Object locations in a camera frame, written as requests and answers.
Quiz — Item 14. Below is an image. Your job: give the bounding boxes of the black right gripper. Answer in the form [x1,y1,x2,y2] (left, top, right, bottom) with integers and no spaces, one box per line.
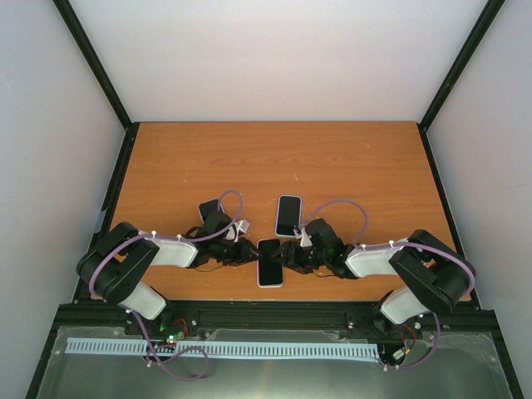
[268,240,328,274]

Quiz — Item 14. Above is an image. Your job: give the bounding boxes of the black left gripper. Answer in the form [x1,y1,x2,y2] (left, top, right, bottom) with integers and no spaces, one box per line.
[211,238,264,268]

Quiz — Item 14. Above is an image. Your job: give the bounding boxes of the pink phone case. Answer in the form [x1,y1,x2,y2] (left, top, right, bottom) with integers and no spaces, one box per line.
[256,238,285,289]

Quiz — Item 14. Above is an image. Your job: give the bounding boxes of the black phone face up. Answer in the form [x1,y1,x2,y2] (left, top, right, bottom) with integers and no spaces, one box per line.
[199,199,222,222]

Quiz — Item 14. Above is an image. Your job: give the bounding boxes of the purple phone case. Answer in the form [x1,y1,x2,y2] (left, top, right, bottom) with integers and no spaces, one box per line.
[197,198,224,224]

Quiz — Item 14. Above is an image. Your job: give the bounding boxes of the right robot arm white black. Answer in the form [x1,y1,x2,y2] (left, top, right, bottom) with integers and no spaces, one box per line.
[263,219,476,337]

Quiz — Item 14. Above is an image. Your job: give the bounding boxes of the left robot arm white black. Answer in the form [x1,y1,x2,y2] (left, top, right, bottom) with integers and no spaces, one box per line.
[76,210,261,335]

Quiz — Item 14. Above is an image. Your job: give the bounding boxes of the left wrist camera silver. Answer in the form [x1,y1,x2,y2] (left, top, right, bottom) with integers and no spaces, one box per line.
[225,219,249,242]

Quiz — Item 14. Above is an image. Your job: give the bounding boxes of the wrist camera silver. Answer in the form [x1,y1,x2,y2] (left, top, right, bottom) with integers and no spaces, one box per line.
[225,219,249,242]
[293,225,313,248]

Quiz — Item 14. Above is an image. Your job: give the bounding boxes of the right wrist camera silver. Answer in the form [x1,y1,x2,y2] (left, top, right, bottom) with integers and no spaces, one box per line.
[293,225,313,248]

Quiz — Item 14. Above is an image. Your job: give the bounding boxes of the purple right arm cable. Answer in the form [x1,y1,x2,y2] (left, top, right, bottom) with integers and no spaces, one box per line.
[297,199,478,371]

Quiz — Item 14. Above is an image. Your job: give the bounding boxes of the left electronics board red wires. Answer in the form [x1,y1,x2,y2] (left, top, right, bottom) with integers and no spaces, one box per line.
[160,318,190,344]

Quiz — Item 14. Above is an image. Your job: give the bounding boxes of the right connector orange wires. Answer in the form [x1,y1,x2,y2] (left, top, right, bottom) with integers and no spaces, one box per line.
[390,322,421,362]

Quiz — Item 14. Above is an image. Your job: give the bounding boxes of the light blue cable duct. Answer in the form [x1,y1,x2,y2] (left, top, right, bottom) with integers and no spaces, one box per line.
[64,337,379,362]

